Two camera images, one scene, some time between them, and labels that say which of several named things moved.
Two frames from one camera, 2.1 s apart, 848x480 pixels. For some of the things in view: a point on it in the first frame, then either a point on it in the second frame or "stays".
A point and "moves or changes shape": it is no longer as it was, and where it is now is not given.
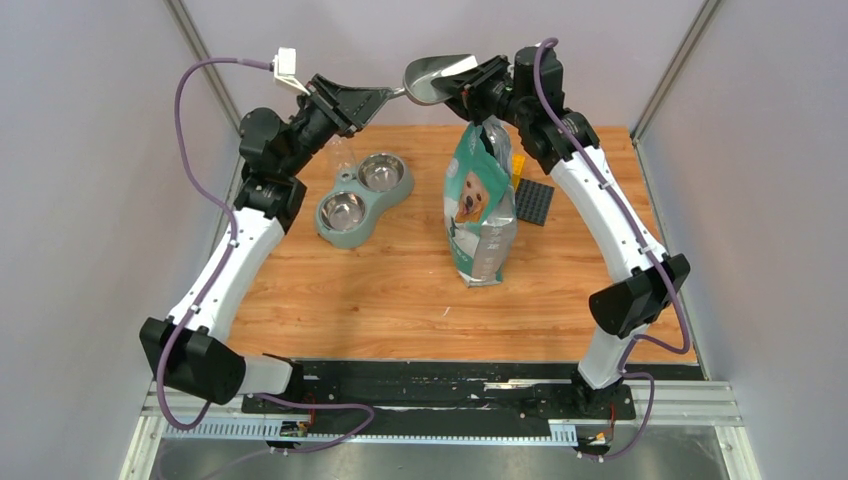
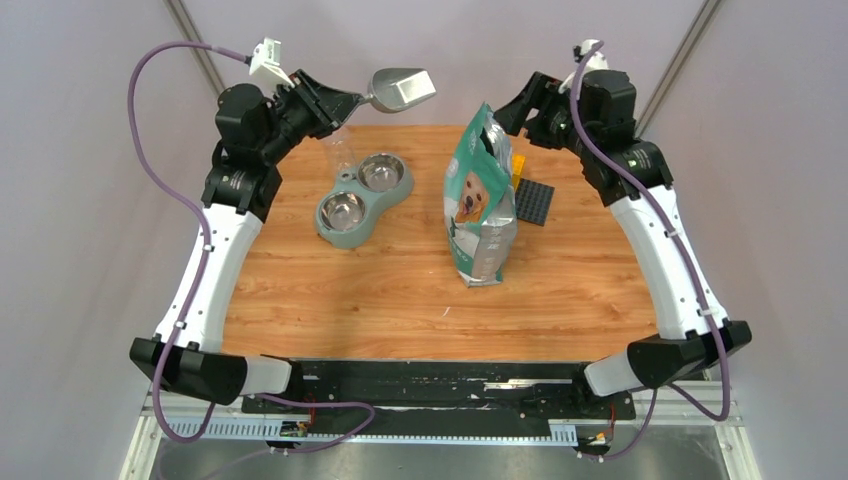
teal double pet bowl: (346, 216) stays
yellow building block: (517, 165) stays
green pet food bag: (480, 202) stays
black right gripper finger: (447, 87) → (513, 116)
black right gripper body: (494, 97) → (555, 125)
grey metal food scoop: (420, 71) moves or changes shape
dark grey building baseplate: (533, 200) stays
